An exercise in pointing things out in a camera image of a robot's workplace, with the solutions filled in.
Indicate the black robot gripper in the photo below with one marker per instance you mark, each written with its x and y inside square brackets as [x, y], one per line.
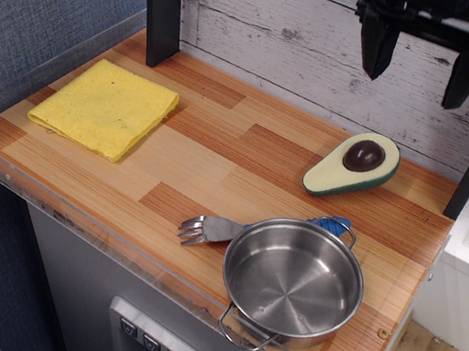
[442, 22]

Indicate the clear acrylic edge guard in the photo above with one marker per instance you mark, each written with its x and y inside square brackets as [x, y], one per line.
[238, 141]

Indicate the toy avocado half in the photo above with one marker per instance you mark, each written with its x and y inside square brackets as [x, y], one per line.
[361, 162]

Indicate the grey toy cabinet front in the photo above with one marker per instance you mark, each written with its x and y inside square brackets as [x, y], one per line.
[179, 287]

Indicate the left black upright post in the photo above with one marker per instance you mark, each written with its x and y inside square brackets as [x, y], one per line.
[163, 29]

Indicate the yellow folded cloth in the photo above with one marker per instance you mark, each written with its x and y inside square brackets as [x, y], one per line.
[106, 110]

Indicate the blue handled metal fork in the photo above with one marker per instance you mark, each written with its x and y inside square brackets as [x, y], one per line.
[211, 229]

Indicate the silver dispenser button panel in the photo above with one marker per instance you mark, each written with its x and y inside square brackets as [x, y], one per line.
[133, 330]

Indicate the stainless steel pot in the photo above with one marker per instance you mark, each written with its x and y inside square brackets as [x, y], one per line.
[292, 282]

